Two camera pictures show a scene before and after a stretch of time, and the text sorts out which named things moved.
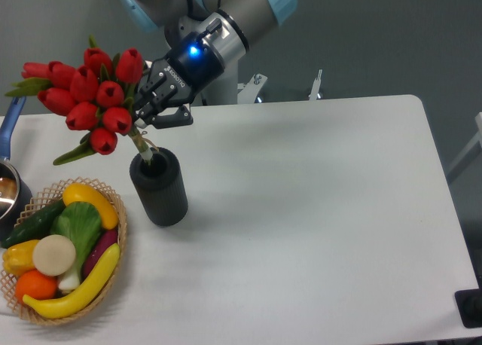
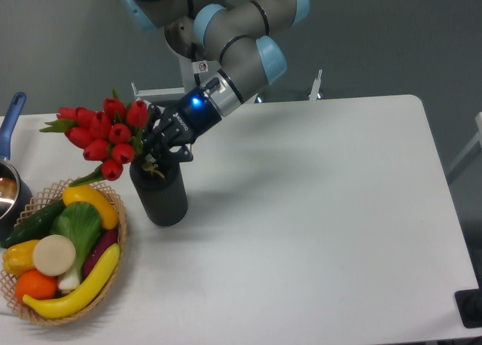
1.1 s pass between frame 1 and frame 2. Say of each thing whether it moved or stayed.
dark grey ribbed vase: stayed
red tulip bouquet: moved
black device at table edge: stayed
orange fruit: stayed
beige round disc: stayed
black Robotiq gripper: moved
